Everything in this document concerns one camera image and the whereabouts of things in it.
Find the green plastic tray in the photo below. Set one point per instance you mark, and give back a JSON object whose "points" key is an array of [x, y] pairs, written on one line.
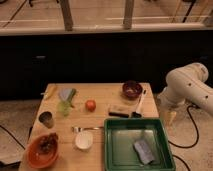
{"points": [[120, 135]]}

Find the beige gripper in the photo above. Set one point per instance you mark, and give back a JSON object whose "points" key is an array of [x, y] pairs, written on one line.
{"points": [[169, 116]]}

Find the blue sponge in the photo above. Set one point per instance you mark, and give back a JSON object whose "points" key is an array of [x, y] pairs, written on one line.
{"points": [[144, 152]]}

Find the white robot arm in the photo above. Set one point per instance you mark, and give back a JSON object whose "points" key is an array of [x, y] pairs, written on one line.
{"points": [[186, 83]]}

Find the metal cup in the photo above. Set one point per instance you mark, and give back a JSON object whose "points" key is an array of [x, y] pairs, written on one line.
{"points": [[46, 119]]}

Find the metal fork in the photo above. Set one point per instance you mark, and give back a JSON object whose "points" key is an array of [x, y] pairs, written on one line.
{"points": [[76, 129]]}

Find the tan block with black base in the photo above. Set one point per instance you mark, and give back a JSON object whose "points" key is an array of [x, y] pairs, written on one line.
{"points": [[119, 111]]}

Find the blue and green cloth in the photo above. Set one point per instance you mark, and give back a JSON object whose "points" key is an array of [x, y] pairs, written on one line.
{"points": [[67, 94]]}

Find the dark red bowl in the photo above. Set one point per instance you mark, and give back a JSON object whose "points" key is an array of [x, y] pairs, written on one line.
{"points": [[131, 89]]}

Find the white paper cup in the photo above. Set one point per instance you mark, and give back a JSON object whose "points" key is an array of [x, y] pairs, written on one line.
{"points": [[84, 140]]}

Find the green plastic cup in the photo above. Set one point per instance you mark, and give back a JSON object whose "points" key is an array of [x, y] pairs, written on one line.
{"points": [[63, 108]]}

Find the red apple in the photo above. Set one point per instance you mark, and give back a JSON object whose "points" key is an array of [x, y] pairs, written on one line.
{"points": [[90, 105]]}

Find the orange bowl with food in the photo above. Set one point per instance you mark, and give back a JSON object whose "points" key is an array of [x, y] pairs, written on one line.
{"points": [[42, 152]]}

